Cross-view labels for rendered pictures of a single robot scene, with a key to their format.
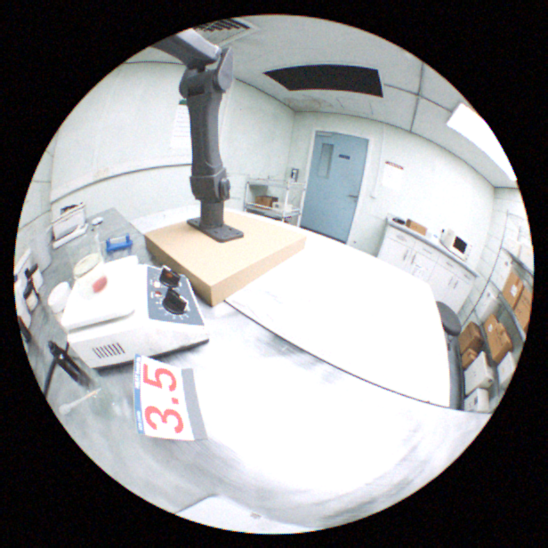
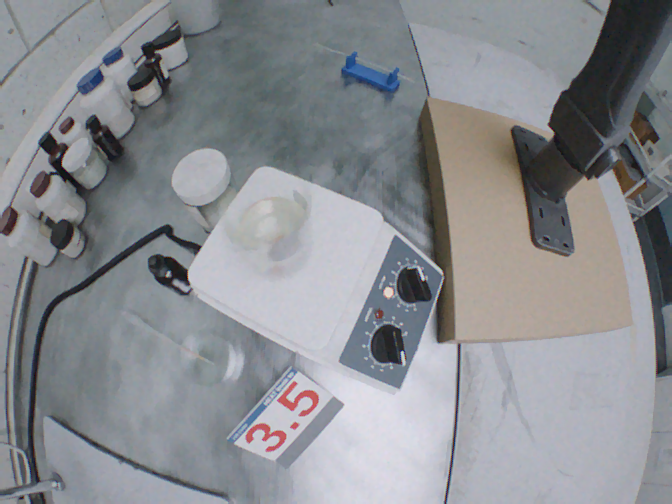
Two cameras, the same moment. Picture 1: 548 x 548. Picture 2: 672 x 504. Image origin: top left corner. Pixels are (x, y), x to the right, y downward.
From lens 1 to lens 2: 17 cm
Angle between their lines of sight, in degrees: 49
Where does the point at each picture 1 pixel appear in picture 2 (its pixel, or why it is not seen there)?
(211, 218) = (551, 182)
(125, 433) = (207, 401)
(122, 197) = not seen: outside the picture
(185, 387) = (318, 417)
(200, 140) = (623, 55)
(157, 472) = (204, 451)
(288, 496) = not seen: outside the picture
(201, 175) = (584, 114)
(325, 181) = not seen: outside the picture
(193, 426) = (287, 452)
